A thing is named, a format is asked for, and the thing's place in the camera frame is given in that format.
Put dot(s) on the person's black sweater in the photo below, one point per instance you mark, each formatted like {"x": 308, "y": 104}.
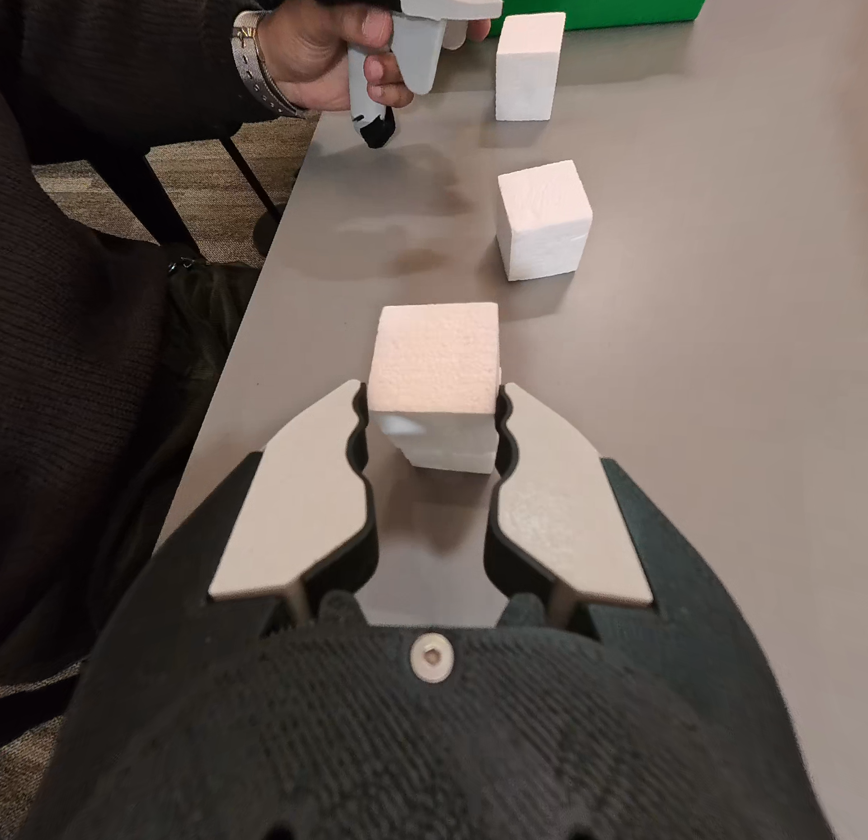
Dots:
{"x": 81, "y": 379}

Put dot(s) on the white foam cube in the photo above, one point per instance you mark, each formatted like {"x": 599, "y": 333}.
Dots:
{"x": 542, "y": 216}
{"x": 529, "y": 67}
{"x": 434, "y": 359}
{"x": 451, "y": 462}

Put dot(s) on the person's left hand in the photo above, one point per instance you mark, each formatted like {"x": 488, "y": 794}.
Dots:
{"x": 305, "y": 54}

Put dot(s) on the green plastic bin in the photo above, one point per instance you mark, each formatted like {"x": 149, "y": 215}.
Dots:
{"x": 610, "y": 3}

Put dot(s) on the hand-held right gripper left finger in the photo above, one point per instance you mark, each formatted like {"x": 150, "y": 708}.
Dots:
{"x": 291, "y": 508}

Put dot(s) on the person's left forearm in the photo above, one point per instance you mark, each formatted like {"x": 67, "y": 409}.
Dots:
{"x": 135, "y": 54}

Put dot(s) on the black chair base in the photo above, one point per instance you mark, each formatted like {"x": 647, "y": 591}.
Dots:
{"x": 146, "y": 189}

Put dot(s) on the dark cloth with zipper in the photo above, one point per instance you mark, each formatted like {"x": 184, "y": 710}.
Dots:
{"x": 203, "y": 311}

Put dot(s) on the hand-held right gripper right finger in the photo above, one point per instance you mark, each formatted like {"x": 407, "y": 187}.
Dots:
{"x": 569, "y": 514}

